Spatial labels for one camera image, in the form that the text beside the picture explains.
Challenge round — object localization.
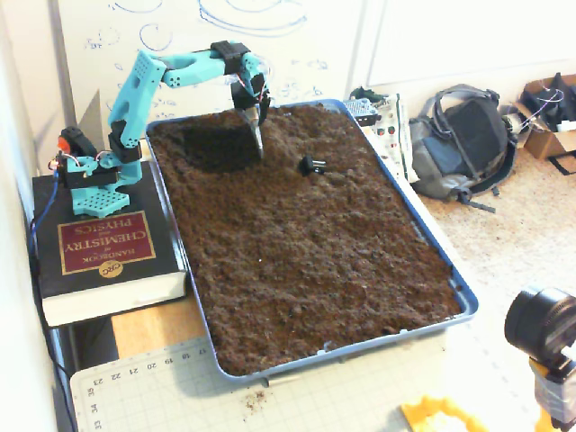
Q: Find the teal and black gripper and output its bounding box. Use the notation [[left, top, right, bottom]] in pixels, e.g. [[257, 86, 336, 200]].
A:
[[230, 71, 273, 159]]

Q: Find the brown soil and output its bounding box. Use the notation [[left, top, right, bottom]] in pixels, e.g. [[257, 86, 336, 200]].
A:
[[148, 103, 464, 377]]

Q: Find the small black plug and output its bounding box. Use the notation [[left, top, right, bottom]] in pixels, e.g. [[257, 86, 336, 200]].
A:
[[299, 155, 328, 177]]

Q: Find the whiteboard with blue drawings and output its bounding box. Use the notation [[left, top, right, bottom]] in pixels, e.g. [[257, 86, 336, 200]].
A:
[[56, 0, 368, 121]]

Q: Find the white printed soil bag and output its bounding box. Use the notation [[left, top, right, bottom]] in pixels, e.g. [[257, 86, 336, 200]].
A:
[[348, 87, 422, 184]]

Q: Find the grey backpack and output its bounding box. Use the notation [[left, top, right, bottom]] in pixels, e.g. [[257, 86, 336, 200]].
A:
[[408, 84, 518, 213]]

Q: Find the blue plastic tray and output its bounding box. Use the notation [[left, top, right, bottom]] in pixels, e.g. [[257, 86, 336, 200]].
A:
[[143, 97, 480, 384]]

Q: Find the black chemistry handbook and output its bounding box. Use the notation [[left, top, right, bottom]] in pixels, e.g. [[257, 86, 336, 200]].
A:
[[31, 161, 190, 328]]

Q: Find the cardboard box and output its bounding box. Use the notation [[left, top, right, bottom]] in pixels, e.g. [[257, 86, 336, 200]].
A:
[[510, 74, 576, 175]]

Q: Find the white gridded cutting mat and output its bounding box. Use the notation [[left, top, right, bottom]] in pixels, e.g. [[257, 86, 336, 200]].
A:
[[69, 335, 541, 432]]

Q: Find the yellow plastic part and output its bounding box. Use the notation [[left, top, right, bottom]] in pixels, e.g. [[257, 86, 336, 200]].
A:
[[400, 394, 490, 432]]

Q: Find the blue cable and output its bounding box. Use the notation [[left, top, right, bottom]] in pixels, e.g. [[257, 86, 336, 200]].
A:
[[27, 175, 77, 432]]

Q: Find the black camera on stand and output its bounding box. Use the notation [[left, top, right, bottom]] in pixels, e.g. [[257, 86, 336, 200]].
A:
[[503, 285, 576, 431]]

